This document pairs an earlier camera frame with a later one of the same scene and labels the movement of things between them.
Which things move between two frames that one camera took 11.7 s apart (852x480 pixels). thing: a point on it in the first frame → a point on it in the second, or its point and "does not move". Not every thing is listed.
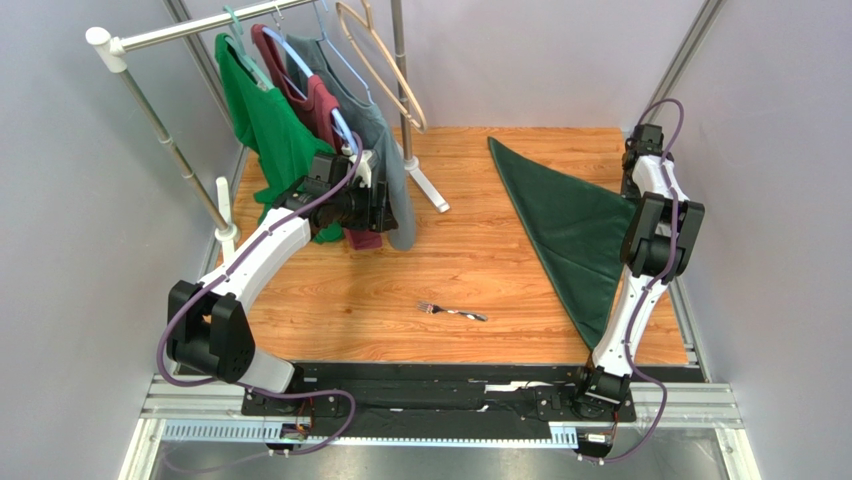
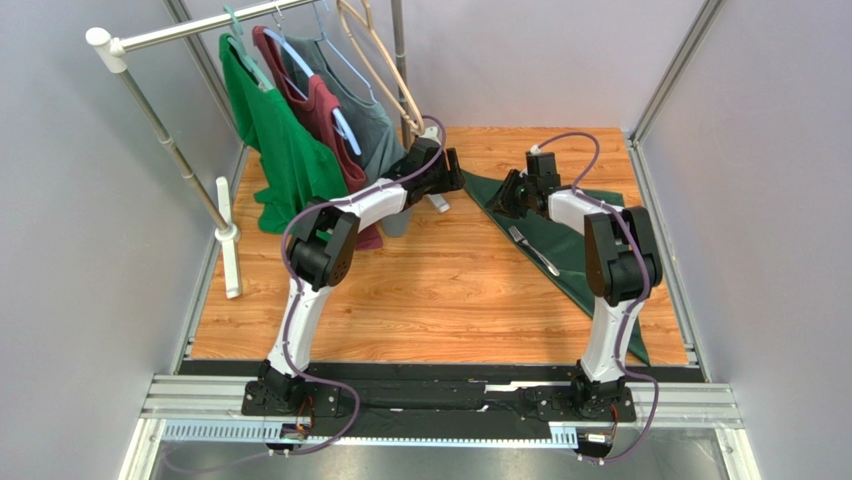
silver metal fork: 430,309 → 516,235
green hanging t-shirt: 288,149 does not move
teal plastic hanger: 259,75 does not move
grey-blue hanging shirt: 368,123 does not move
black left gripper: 375,219 → 453,180
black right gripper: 629,158 → 513,192
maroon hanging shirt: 315,99 does not move
